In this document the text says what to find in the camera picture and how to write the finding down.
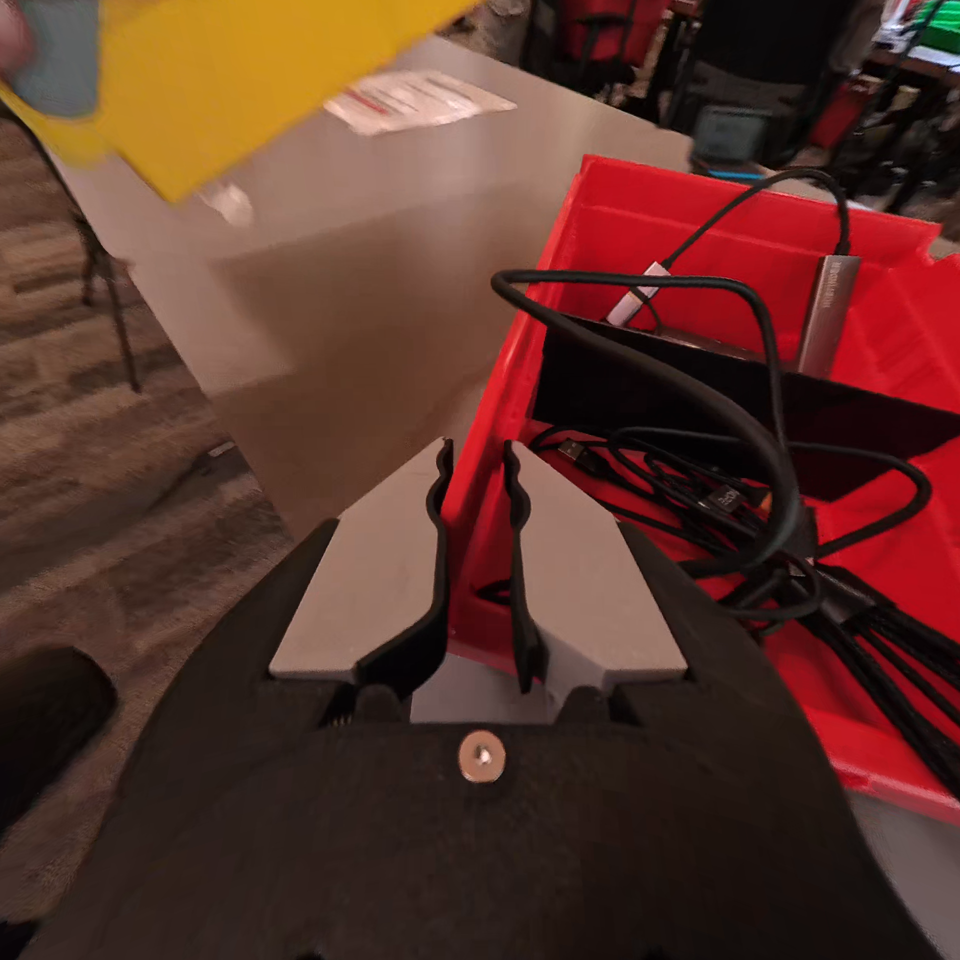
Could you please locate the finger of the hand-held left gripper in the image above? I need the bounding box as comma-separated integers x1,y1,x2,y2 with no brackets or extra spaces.
13,0,104,119

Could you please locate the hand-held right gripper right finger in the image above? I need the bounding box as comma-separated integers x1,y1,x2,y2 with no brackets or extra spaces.
502,438,689,695

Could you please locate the red plastic bin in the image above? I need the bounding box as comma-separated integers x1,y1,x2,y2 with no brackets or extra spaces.
442,153,960,826

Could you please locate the white paper sheet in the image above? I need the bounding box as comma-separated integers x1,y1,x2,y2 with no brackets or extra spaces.
322,69,519,138

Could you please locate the dark battery charging case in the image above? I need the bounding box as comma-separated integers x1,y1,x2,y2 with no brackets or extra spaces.
690,105,774,177

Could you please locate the yellow plastic bin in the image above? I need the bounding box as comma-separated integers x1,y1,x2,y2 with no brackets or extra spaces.
0,0,481,204

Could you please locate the green plastic bin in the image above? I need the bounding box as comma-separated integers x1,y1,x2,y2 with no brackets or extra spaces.
885,0,960,54

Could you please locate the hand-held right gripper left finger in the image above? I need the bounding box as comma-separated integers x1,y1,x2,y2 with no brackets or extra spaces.
268,437,456,701

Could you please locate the thin black USB-C cable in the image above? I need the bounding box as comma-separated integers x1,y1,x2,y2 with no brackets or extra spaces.
491,268,822,624

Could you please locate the red basket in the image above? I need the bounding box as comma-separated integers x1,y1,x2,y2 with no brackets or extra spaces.
555,0,669,65

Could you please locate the coiled black cable with strap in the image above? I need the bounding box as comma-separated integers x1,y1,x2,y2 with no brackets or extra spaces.
607,427,960,800

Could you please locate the black office chair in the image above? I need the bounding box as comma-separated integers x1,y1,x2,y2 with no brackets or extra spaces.
671,0,864,170

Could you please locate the grey USB hub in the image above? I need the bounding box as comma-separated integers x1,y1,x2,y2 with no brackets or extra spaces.
795,255,864,376

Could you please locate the black cable with grey plug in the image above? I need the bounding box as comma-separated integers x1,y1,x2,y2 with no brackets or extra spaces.
606,168,852,329

